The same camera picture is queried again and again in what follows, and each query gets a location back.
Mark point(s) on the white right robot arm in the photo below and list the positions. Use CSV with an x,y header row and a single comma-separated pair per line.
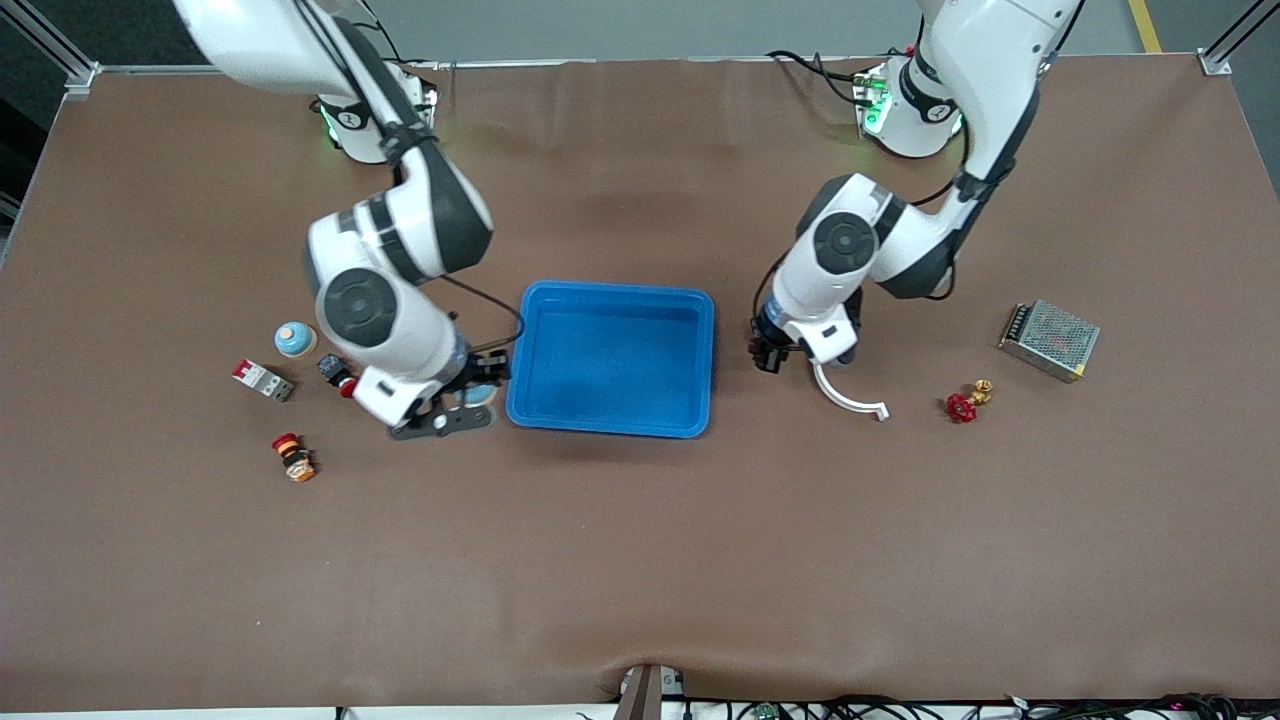
x,y
400,320

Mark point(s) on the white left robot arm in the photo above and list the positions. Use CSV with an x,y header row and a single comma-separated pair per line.
x,y
860,240

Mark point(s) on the blue plastic tray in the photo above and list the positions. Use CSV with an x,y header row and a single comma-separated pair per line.
x,y
610,380

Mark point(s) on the white curved plastic clamp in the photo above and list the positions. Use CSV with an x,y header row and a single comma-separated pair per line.
x,y
838,397

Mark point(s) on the red push button black base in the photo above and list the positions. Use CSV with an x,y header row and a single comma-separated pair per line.
x,y
337,375

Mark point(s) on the brass valve red handwheel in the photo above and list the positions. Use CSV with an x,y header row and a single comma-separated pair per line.
x,y
962,406

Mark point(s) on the emergency stop button orange collar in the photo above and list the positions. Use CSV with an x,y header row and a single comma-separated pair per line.
x,y
293,457

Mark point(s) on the perforated metal power supply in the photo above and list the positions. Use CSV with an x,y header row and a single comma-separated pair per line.
x,y
1050,340

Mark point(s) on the white circuit breaker red switch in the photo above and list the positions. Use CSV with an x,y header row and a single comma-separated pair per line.
x,y
262,380

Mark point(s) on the silver table edge rail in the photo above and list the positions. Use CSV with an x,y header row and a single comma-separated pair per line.
x,y
520,63

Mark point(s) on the grey metal bracket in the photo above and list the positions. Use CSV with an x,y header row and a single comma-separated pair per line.
x,y
645,695

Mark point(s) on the aluminium frame post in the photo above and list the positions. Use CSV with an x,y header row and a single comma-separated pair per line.
x,y
55,40
1225,49

